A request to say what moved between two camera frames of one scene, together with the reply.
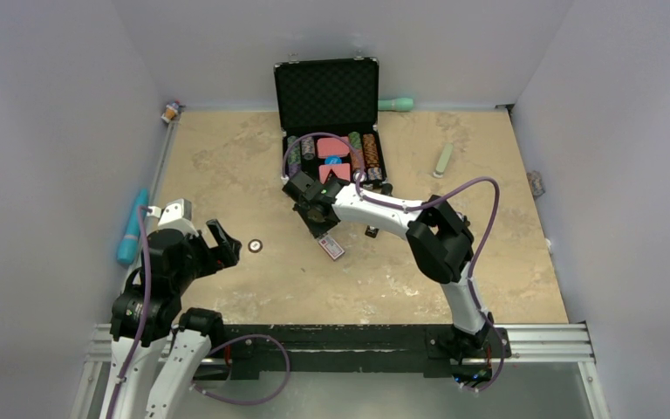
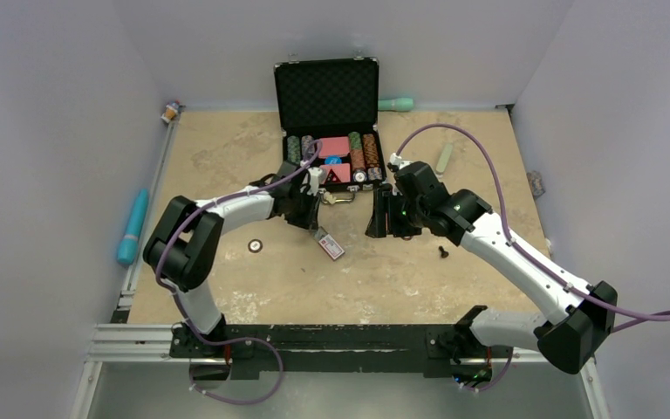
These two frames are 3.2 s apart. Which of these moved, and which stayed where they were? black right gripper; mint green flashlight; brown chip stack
Moved: black right gripper
Stayed: mint green flashlight; brown chip stack
